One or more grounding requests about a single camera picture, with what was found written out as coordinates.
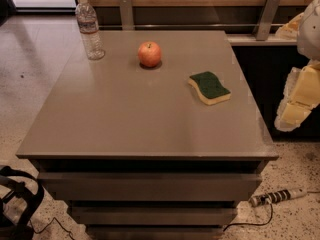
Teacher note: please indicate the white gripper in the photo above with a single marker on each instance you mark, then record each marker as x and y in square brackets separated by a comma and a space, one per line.
[310, 34]

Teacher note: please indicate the green and yellow sponge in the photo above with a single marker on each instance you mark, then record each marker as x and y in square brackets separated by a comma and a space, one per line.
[209, 88]

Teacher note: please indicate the white power strip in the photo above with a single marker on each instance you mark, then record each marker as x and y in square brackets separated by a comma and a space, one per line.
[276, 197]

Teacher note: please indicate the red apple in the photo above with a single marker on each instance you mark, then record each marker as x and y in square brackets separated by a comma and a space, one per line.
[149, 54]

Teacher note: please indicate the grey drawer cabinet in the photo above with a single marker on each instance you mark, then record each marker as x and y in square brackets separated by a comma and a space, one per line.
[133, 150]

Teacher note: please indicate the clear plastic water bottle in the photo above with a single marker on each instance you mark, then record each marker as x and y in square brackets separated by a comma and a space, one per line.
[88, 26]

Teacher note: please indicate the right metal bracket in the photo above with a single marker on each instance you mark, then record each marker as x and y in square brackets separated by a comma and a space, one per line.
[266, 18]

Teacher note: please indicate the metal bracket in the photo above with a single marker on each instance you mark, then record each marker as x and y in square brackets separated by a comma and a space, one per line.
[266, 18]
[126, 14]

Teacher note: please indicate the left metal bracket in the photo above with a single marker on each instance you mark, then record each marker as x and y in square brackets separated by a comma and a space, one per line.
[126, 14]

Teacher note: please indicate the black bag with straps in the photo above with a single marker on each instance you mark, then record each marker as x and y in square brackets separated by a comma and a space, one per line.
[18, 205]

